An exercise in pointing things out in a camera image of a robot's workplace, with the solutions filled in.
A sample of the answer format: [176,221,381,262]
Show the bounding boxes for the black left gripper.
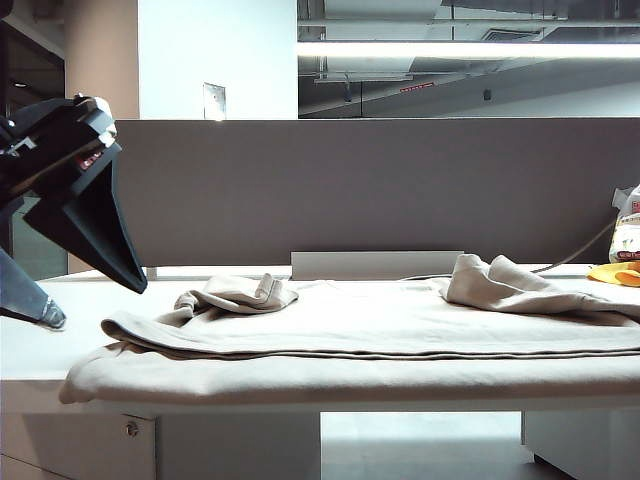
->
[0,97,149,331]

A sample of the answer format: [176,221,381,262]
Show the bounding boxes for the beige T-shirt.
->
[58,253,640,407]

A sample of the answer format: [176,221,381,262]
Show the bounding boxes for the dark framed glass door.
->
[0,19,69,276]

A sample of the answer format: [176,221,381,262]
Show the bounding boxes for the white drawer cabinet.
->
[0,412,321,480]

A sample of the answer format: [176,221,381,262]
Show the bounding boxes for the grey fabric desk divider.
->
[110,118,640,268]

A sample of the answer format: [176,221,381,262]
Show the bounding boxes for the long ceiling light strip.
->
[297,41,640,60]

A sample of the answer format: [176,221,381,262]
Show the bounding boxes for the ceiling air vent grille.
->
[478,27,546,42]

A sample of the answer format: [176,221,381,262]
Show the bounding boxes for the yellow cloth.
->
[586,260,640,286]

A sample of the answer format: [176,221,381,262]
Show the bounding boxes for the white cabinet without lock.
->
[520,412,640,480]

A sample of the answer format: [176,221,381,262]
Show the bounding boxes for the white printed snack bag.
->
[607,184,640,265]

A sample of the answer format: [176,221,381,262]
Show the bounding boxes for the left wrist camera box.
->
[73,93,119,149]

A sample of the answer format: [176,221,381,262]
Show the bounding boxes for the silver wall plate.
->
[203,82,227,121]

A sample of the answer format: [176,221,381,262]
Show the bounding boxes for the grey metal cable box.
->
[290,251,465,281]

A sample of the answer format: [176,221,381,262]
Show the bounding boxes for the metal ceiling cable tray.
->
[313,72,414,84]

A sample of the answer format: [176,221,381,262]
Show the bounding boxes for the grey cable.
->
[529,219,616,274]

